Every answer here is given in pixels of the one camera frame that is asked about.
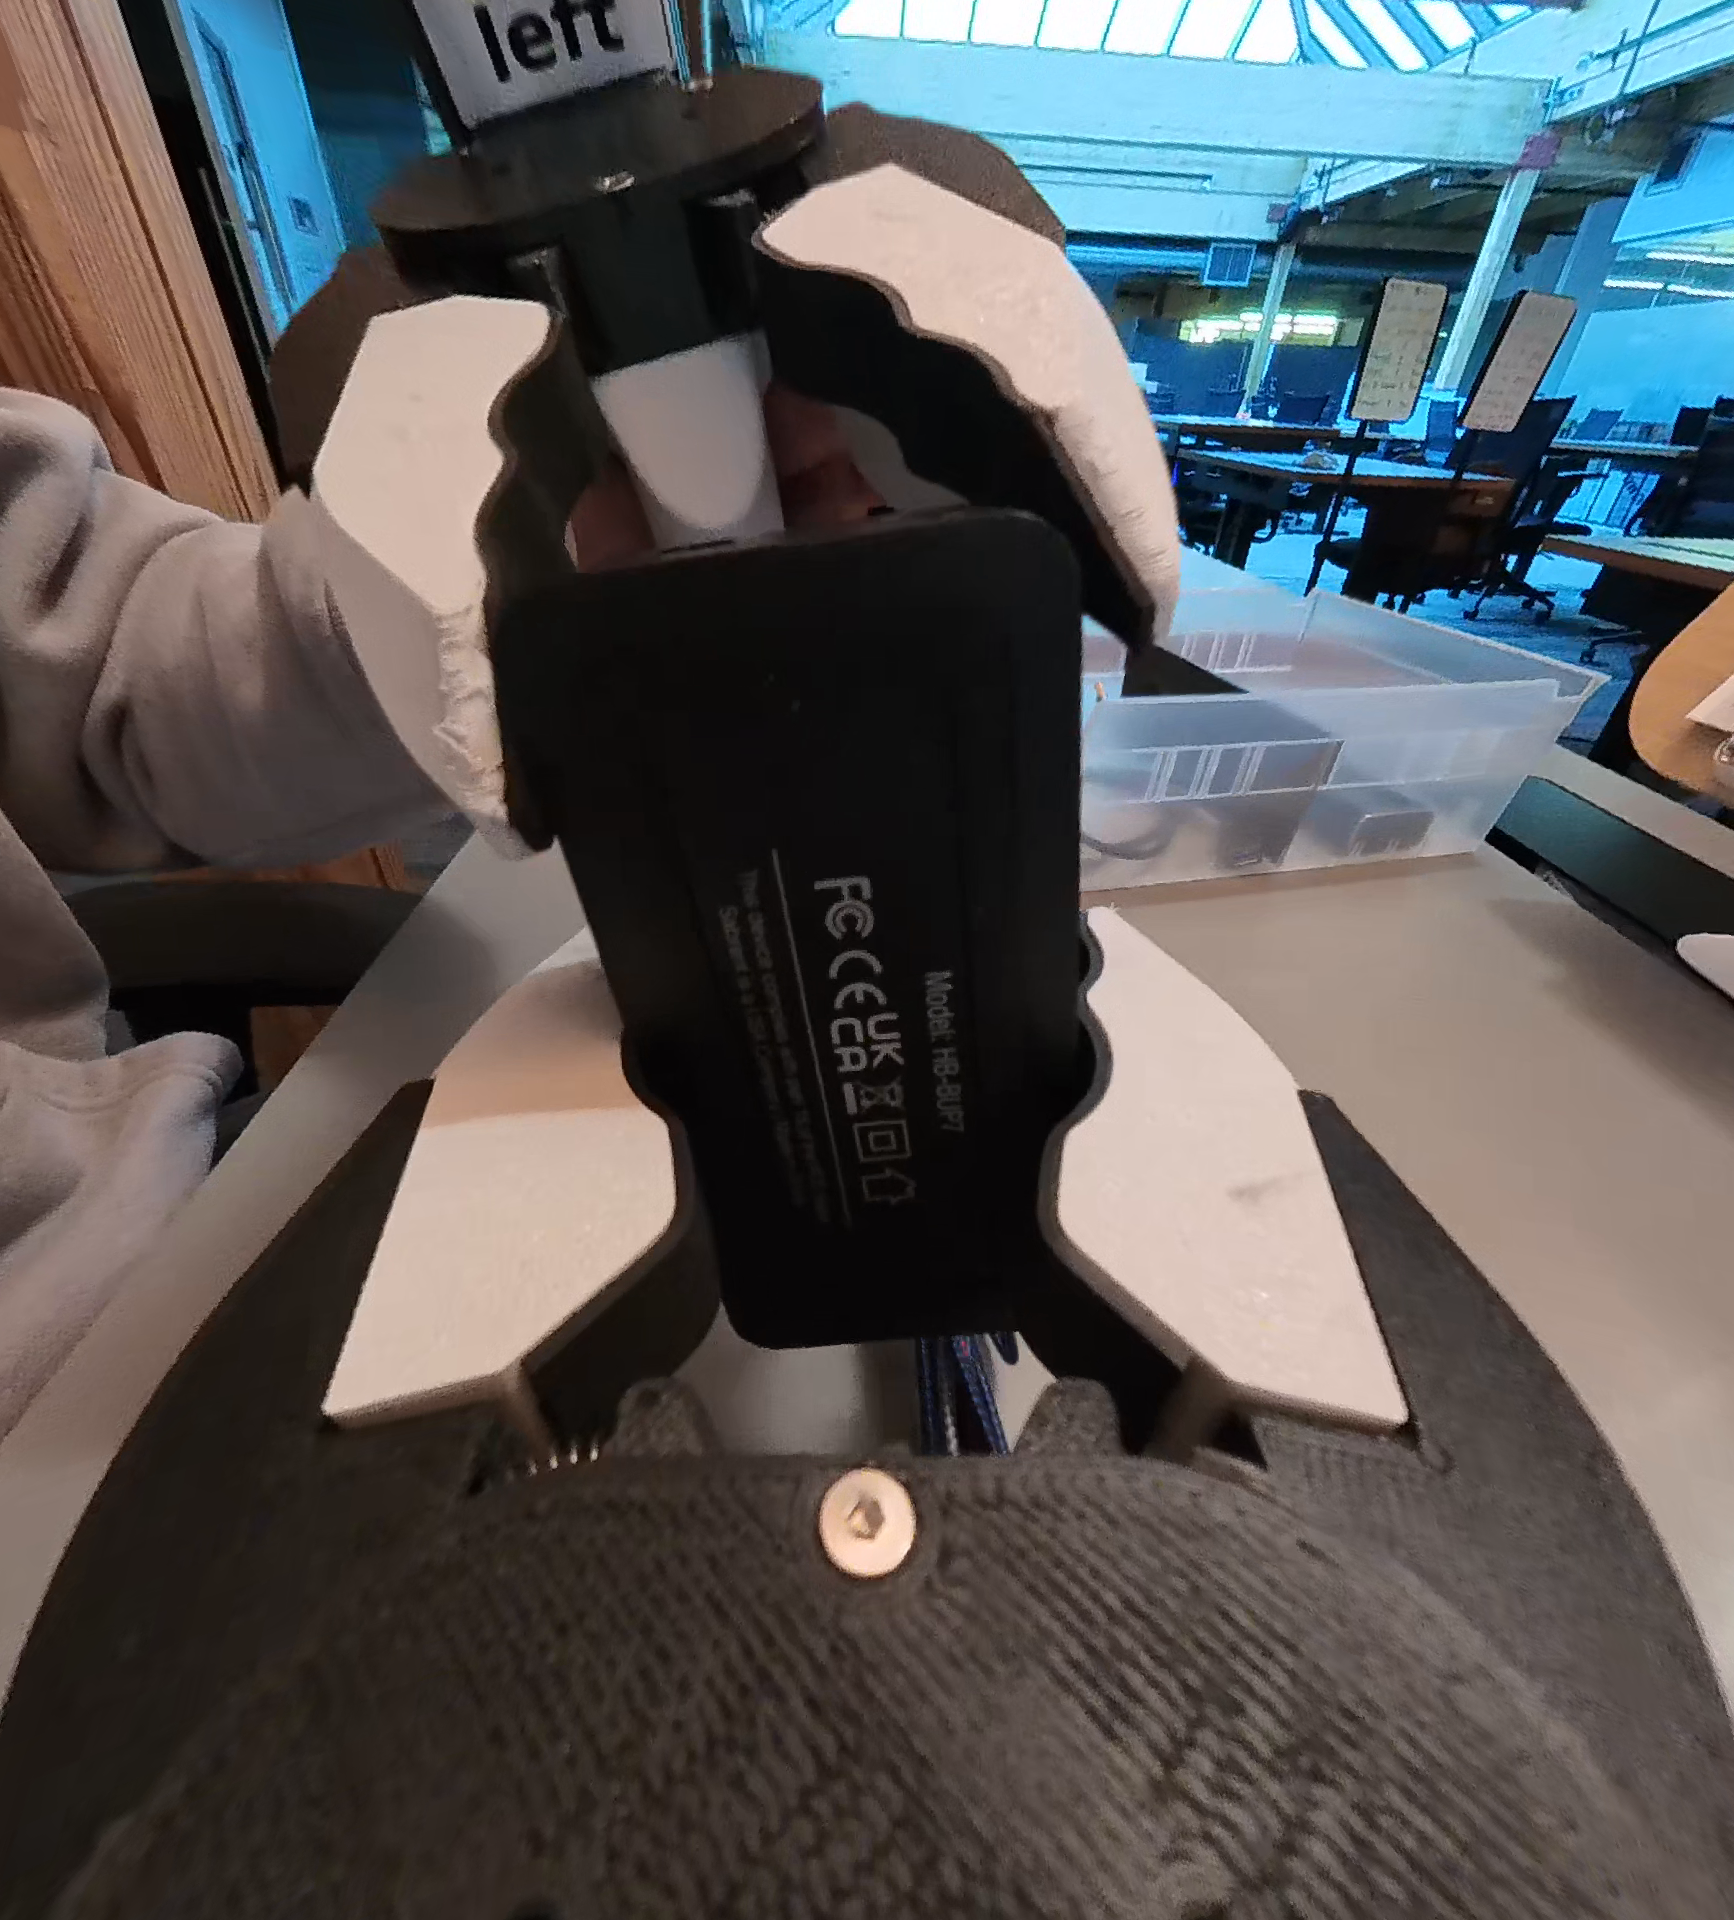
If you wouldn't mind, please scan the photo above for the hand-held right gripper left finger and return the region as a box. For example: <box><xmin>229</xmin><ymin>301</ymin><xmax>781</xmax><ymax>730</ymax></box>
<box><xmin>317</xmin><ymin>930</ymin><xmax>704</xmax><ymax>1480</ymax></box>

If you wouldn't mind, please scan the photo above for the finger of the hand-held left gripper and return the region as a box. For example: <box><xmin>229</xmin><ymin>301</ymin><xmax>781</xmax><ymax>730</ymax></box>
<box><xmin>307</xmin><ymin>295</ymin><xmax>591</xmax><ymax>861</ymax></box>
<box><xmin>754</xmin><ymin>164</ymin><xmax>1183</xmax><ymax>649</ymax></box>

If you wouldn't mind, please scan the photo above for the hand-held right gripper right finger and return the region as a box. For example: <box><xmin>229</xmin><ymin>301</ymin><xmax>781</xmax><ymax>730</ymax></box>
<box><xmin>1038</xmin><ymin>904</ymin><xmax>1413</xmax><ymax>1464</ymax></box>

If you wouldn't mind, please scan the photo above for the blue braided cable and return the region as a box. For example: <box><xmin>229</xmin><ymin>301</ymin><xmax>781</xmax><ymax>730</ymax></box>
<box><xmin>914</xmin><ymin>1327</ymin><xmax>1021</xmax><ymax>1460</ymax></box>

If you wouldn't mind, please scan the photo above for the clear plastic bin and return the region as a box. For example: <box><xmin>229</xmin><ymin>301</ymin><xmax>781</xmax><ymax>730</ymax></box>
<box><xmin>1075</xmin><ymin>584</ymin><xmax>1612</xmax><ymax>895</ymax></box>

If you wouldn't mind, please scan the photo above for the person's left forearm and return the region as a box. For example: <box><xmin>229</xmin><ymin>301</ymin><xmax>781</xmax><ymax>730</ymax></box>
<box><xmin>0</xmin><ymin>314</ymin><xmax>464</xmax><ymax>872</ymax></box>

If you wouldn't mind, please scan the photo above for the black desk divider strip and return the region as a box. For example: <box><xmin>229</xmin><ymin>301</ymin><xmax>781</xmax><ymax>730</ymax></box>
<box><xmin>1487</xmin><ymin>772</ymin><xmax>1734</xmax><ymax>1074</ymax></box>

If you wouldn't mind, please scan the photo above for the person's left hand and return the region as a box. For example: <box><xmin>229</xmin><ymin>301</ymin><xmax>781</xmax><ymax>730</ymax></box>
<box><xmin>764</xmin><ymin>375</ymin><xmax>884</xmax><ymax>529</ymax></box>

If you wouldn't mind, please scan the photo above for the long wooden office table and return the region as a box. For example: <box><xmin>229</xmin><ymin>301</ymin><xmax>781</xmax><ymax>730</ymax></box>
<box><xmin>1174</xmin><ymin>442</ymin><xmax>1514</xmax><ymax>602</ymax></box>

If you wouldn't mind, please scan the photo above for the small black adapter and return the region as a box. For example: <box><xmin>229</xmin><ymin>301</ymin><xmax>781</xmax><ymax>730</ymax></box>
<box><xmin>1308</xmin><ymin>794</ymin><xmax>1439</xmax><ymax>870</ymax></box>

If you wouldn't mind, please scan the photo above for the black multi-port USB hub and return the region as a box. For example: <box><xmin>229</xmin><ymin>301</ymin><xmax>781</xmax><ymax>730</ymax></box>
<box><xmin>1105</xmin><ymin>739</ymin><xmax>1342</xmax><ymax>812</ymax></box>

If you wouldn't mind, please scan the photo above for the standing whiteboard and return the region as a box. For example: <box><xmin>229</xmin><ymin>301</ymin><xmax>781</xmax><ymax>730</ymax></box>
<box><xmin>1458</xmin><ymin>289</ymin><xmax>1577</xmax><ymax>438</ymax></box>
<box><xmin>1346</xmin><ymin>274</ymin><xmax>1451</xmax><ymax>427</ymax></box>

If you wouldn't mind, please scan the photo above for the person's grey hoodie torso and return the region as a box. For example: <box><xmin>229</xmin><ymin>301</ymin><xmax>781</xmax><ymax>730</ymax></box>
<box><xmin>0</xmin><ymin>661</ymin><xmax>246</xmax><ymax>1555</ymax></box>

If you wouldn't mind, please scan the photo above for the black office chair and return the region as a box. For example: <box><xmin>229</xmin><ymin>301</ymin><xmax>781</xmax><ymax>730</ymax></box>
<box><xmin>1458</xmin><ymin>397</ymin><xmax>1604</xmax><ymax>624</ymax></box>
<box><xmin>1632</xmin><ymin>393</ymin><xmax>1734</xmax><ymax>543</ymax></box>

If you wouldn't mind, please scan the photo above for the wooden side table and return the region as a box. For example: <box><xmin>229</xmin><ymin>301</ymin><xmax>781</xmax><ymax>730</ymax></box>
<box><xmin>1628</xmin><ymin>502</ymin><xmax>1734</xmax><ymax>843</ymax></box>

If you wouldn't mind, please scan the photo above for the wooden door frame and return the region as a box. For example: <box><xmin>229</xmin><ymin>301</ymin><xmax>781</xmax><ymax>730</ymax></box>
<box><xmin>0</xmin><ymin>0</ymin><xmax>275</xmax><ymax>520</ymax></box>

